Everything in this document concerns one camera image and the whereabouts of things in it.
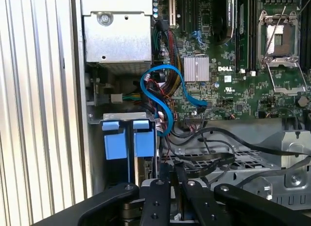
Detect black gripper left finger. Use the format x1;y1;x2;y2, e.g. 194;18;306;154
31;179;171;226

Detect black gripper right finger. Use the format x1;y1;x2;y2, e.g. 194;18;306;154
181;179;311;226

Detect hard disk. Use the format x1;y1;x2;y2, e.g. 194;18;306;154
102;120;156;186

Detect black RAM slot bank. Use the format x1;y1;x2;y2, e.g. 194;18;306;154
236;0;259;72
300;12;311;69

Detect white expansion slot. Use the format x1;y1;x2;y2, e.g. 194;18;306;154
169;0;176;27

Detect grey metal drive cage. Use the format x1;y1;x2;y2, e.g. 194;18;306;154
87;111;311;211

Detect green motherboard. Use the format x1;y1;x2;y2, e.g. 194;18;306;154
152;0;311;120

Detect dark grey PC case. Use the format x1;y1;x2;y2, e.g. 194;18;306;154
69;0;311;212

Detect round coin battery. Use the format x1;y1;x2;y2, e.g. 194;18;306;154
298;96;310;108

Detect silver chipset heatsink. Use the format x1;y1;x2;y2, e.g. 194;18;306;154
183;56;210;82

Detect metal socket cover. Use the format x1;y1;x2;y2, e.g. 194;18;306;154
265;56;308;95

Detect CPU socket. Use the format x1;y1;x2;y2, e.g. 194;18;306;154
258;10;301;64

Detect silver power supply unit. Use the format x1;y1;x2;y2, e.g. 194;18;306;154
81;0;154;64

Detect black graphics card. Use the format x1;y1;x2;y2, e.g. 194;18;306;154
213;0;237;46

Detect long black round wire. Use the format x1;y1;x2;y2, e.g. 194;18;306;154
167;127;311;157

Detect blue flat data wire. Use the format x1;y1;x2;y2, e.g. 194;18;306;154
140;64;207;137

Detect white connector green wires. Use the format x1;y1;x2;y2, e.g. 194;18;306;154
110;92;142;104

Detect multicolour power wire bundle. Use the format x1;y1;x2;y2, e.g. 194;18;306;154
152;18;184;99

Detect thin wire locking lever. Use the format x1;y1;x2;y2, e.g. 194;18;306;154
299;0;311;13
264;6;287;54

